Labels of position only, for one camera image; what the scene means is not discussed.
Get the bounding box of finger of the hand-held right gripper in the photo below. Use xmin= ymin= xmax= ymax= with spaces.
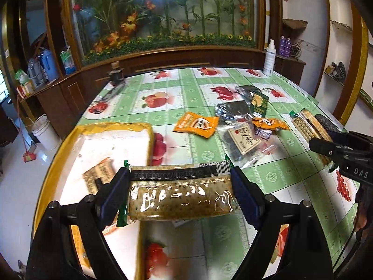
xmin=315 ymin=114 xmax=360 ymax=143
xmin=309 ymin=138 xmax=350 ymax=159

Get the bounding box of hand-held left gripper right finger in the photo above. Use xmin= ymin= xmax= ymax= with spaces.
xmin=230 ymin=166 xmax=334 ymax=280

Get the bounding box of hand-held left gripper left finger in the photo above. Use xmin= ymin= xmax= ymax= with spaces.
xmin=26 ymin=166 xmax=131 ymax=280

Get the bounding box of cracker packet with green ends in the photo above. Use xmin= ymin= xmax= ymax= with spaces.
xmin=290 ymin=108 xmax=335 ymax=171

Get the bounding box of small cracker packet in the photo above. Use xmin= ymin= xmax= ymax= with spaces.
xmin=82 ymin=157 xmax=115 ymax=194

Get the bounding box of yellow-rimmed white foam box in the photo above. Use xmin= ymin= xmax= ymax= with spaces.
xmin=38 ymin=122 xmax=155 ymax=280

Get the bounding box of small orange snack packet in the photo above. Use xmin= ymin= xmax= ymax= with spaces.
xmin=251 ymin=117 xmax=290 ymax=132

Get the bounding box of cracker packet with black strip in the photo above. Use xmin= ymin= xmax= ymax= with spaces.
xmin=117 ymin=159 xmax=236 ymax=228

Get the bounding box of dark shelf clutter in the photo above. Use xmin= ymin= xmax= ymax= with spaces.
xmin=325 ymin=62 xmax=347 ymax=81

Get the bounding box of dark green snack packet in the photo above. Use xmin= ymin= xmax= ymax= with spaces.
xmin=251 ymin=91 xmax=269 ymax=118

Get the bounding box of white spray bottle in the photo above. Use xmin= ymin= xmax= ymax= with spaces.
xmin=263 ymin=39 xmax=277 ymax=76

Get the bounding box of large orange snack packet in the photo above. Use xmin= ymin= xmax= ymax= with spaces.
xmin=173 ymin=111 xmax=220 ymax=139

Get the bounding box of large silver foil snack packet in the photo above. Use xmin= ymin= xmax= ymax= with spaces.
xmin=215 ymin=101 xmax=252 ymax=130

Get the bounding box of white plastic bucket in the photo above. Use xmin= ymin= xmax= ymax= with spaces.
xmin=31 ymin=114 xmax=62 ymax=151

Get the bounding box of red broom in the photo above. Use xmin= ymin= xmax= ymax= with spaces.
xmin=16 ymin=98 xmax=37 ymax=162

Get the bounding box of green fruit print tablecloth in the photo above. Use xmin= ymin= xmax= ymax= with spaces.
xmin=38 ymin=67 xmax=362 ymax=280

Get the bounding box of small black device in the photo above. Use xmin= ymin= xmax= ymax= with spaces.
xmin=108 ymin=61 xmax=126 ymax=86

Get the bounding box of yellow red box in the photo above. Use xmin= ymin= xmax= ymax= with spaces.
xmin=16 ymin=83 xmax=35 ymax=97

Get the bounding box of green blue plastic bag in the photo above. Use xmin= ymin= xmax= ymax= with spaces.
xmin=60 ymin=47 xmax=77 ymax=75

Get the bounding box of grey water jug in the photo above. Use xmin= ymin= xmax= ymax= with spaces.
xmin=27 ymin=58 xmax=44 ymax=86

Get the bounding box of blue thermos jug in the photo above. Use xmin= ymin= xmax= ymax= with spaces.
xmin=40 ymin=48 xmax=59 ymax=81

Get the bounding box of green white bag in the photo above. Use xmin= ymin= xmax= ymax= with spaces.
xmin=14 ymin=69 xmax=31 ymax=84

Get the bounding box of glass display with artificial flowers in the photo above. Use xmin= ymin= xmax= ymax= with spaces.
xmin=62 ymin=0 xmax=266 ymax=65

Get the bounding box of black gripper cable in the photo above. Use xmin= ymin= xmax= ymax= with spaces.
xmin=332 ymin=187 xmax=362 ymax=272

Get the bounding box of coiled dark cable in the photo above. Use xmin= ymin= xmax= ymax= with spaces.
xmin=291 ymin=42 xmax=305 ymax=59

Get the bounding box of red mesh long-handled utensil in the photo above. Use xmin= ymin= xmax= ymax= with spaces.
xmin=88 ymin=86 xmax=126 ymax=114

